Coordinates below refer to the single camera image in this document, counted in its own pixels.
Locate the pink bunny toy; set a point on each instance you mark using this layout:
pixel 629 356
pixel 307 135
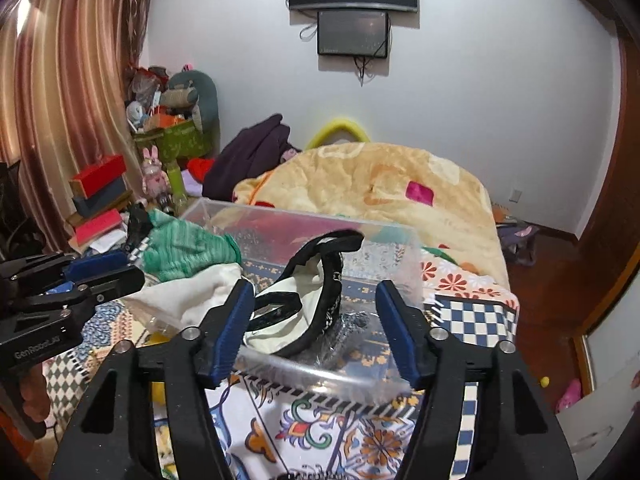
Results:
pixel 152 177

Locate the grey-green plush toy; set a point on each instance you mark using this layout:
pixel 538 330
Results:
pixel 202 95

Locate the red cloth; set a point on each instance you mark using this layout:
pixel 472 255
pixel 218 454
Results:
pixel 201 169

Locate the clear plastic storage box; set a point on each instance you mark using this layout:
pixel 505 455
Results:
pixel 320 381

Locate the small yellow ball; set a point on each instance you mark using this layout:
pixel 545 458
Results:
pixel 545 381

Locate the brown striped curtain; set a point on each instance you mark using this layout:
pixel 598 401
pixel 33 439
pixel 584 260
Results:
pixel 65 85

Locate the wooden door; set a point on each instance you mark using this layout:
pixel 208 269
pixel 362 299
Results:
pixel 612 185

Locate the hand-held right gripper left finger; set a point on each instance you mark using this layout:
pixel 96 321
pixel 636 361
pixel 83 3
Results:
pixel 234 321

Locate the beige plush blanket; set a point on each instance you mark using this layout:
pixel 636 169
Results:
pixel 350 180

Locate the small black wall screen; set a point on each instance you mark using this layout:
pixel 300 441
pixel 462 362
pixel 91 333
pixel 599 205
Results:
pixel 354 32

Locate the green striped knit cloth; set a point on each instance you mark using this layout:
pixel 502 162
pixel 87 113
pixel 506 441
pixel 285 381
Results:
pixel 180 250

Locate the person's left hand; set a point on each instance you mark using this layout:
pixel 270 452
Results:
pixel 34 391

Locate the green bottle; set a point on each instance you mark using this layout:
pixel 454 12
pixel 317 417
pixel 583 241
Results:
pixel 176 185

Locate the purple bag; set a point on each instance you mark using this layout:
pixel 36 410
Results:
pixel 517 242

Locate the patterned bedsheet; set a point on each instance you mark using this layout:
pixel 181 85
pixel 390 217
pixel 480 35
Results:
pixel 310 430

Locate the green cardboard box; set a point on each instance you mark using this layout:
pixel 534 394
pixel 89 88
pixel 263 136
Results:
pixel 175 142

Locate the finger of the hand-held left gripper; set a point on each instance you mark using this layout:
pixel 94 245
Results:
pixel 97 263
pixel 107 285

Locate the dark purple clothing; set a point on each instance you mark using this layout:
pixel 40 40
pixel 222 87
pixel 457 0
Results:
pixel 250 160

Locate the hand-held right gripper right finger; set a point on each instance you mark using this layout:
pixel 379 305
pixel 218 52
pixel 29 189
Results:
pixel 396 326

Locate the black striped cloth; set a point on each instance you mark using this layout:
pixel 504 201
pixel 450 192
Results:
pixel 137 227

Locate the dark blue box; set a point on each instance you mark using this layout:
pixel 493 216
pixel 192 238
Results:
pixel 102 200

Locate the pink flat box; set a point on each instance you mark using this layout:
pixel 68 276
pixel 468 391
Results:
pixel 97 227

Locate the white garment with black trim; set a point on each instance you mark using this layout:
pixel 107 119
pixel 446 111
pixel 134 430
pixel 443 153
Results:
pixel 280 296

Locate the white board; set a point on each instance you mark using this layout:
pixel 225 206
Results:
pixel 600 420

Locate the wall outlet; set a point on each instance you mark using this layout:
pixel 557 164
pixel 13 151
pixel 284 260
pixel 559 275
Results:
pixel 516 195

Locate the white cloth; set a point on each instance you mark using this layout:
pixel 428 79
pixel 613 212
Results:
pixel 200 291

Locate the red box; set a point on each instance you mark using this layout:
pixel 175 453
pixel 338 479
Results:
pixel 97 175

